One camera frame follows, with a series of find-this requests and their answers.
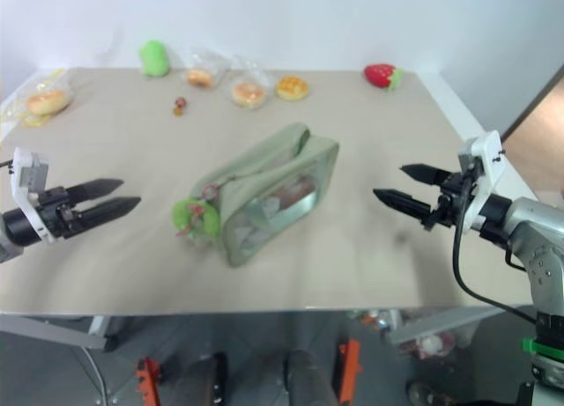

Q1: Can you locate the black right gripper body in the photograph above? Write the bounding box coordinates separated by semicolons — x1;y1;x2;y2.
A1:
421;170;480;233

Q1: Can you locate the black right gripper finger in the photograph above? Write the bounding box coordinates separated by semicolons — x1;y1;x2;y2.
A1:
397;163;451;188
372;187;436;225

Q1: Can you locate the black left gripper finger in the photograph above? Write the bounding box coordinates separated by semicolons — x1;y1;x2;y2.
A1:
78;196;143;229
65;178;125;204

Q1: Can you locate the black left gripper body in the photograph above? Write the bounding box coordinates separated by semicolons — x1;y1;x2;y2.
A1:
36;186;87;241

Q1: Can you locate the green plush charm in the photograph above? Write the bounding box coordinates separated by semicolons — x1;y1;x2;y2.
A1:
170;183;222;245

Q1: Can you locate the green zip pouch bag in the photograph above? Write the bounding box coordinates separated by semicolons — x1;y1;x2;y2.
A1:
189;122;342;269

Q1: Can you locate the round bun in yellow bag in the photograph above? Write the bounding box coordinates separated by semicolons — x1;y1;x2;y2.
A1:
0;68;75;130

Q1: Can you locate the red strawberry plush toy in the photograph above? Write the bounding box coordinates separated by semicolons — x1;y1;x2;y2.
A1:
363;63;406;92

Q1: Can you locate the brown wooden board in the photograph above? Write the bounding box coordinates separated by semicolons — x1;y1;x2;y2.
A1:
501;63;564;204

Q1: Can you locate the clear bag of items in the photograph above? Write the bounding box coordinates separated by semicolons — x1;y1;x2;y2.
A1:
346;307;475;361

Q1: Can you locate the green plush toy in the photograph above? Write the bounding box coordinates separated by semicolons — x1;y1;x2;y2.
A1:
139;39;171;78

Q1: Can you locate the round bun in clear bag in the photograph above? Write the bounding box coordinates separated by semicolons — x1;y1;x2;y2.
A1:
182;47;233;91
227;55;273;113

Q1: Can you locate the pineapple bun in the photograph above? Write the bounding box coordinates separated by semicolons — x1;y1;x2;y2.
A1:
275;75;310;102

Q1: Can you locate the orange clamp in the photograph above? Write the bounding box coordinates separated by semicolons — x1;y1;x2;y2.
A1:
135;356;162;406
338;338;363;403

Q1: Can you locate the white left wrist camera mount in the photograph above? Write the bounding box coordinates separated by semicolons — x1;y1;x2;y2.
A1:
10;146;56;245

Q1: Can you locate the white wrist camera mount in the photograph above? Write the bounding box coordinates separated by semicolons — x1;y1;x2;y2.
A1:
10;146;56;245
456;129;504;232

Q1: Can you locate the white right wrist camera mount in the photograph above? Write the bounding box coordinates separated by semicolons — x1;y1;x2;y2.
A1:
456;129;504;232

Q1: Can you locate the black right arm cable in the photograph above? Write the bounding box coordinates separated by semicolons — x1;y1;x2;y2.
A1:
450;172;539;324

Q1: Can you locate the grey table frame bar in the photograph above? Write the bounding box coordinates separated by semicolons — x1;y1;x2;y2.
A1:
389;307;501;346
0;314;110;351

